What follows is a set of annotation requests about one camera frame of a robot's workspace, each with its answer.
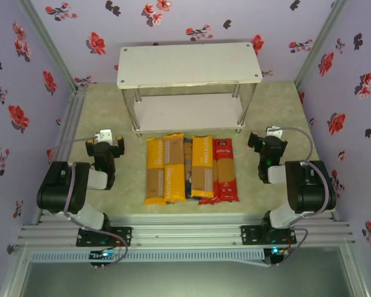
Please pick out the yellow pasta bag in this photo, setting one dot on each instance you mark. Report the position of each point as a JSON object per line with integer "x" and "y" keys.
{"x": 155, "y": 173}
{"x": 202, "y": 173}

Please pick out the yellow pasta bag print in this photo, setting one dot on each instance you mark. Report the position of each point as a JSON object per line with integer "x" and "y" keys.
{"x": 174, "y": 182}

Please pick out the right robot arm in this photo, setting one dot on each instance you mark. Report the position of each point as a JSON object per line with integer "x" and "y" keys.
{"x": 309, "y": 188}

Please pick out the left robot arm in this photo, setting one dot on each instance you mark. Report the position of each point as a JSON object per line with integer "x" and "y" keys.
{"x": 58, "y": 188}

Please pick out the blue pasta bag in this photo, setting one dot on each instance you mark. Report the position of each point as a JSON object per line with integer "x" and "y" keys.
{"x": 189, "y": 182}

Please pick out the white two-tier shelf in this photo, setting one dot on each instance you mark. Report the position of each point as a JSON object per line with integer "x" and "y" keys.
{"x": 188, "y": 65}

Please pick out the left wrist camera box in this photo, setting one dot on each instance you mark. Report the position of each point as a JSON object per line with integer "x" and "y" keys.
{"x": 104, "y": 136}

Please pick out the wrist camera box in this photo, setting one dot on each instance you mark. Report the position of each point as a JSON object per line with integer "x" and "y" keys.
{"x": 104, "y": 136}
{"x": 274, "y": 131}

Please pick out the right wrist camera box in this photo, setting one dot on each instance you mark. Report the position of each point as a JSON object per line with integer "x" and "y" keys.
{"x": 274, "y": 131}

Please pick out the aluminium side rail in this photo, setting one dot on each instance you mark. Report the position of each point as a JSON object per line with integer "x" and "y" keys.
{"x": 74, "y": 108}

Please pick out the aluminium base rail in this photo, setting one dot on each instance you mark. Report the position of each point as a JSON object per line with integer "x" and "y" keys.
{"x": 185, "y": 232}

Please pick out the aluminium corner post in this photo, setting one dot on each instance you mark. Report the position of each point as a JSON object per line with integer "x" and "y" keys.
{"x": 49, "y": 43}
{"x": 321, "y": 43}

